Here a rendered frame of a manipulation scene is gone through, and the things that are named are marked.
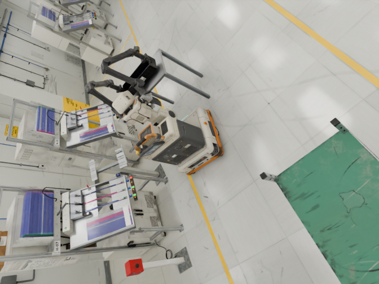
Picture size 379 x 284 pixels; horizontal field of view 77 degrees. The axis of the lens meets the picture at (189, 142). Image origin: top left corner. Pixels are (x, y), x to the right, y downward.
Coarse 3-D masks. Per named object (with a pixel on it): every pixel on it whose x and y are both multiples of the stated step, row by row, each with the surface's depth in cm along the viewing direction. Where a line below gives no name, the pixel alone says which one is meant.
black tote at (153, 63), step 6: (138, 66) 291; (144, 66) 294; (150, 66) 275; (156, 66) 281; (138, 72) 299; (144, 72) 280; (150, 72) 282; (138, 78) 286; (144, 78) 288; (126, 84) 311; (126, 90) 312; (132, 90) 300
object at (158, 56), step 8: (152, 56) 302; (160, 56) 288; (168, 56) 305; (160, 64) 284; (184, 64) 323; (160, 72) 280; (192, 72) 336; (152, 80) 289; (160, 80) 280; (176, 80) 286; (144, 88) 299; (152, 88) 289; (192, 88) 304; (160, 96) 365; (208, 96) 324
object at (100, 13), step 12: (36, 0) 646; (48, 0) 630; (60, 0) 640; (72, 0) 643; (84, 0) 642; (60, 12) 645; (72, 12) 650; (84, 12) 690; (96, 12) 702; (108, 12) 680; (96, 24) 696
